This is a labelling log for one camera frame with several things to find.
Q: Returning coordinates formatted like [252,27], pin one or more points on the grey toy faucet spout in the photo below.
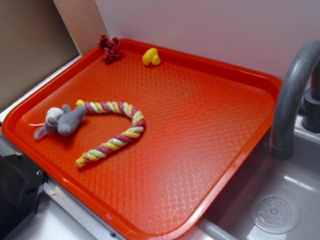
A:
[291,97]

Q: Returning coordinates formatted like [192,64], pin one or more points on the crumpled red paper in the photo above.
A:
[109,47]

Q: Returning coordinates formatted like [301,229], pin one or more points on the grey plush mouse toy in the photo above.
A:
[63,120]

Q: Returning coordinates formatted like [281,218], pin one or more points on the brown cardboard panel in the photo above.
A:
[34,43]

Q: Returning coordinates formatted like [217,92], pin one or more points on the orange plastic tray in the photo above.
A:
[203,119]

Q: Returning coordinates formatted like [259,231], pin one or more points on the yellow rubber duck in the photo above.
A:
[151,57]

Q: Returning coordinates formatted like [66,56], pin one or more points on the dark grey faucet handle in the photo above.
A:
[311,100]

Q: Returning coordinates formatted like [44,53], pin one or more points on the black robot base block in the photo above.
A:
[21,186]

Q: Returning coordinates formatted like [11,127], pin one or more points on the grey toy sink basin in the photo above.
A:
[269,199]

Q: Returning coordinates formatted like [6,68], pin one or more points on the multicolour twisted rope toy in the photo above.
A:
[128,136]

